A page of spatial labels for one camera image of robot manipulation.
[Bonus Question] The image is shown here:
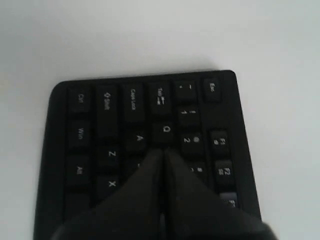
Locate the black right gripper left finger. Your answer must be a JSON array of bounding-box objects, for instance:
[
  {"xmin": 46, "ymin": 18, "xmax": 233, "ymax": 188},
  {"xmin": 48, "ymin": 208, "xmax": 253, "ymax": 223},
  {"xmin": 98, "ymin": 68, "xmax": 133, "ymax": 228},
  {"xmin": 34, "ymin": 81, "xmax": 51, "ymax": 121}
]
[{"xmin": 51, "ymin": 148, "xmax": 164, "ymax": 240}]

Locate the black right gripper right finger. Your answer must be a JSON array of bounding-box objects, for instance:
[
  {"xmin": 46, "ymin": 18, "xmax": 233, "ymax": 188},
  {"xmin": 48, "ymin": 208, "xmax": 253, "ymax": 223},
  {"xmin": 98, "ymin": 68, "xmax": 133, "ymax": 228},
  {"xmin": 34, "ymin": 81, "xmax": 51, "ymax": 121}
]
[{"xmin": 164, "ymin": 149, "xmax": 277, "ymax": 240}]

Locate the black acer keyboard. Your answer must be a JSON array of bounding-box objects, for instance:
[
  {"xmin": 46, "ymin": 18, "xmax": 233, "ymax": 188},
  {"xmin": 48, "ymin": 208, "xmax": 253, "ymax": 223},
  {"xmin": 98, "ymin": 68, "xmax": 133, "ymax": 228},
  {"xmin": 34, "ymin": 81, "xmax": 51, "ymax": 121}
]
[{"xmin": 33, "ymin": 70, "xmax": 261, "ymax": 240}]

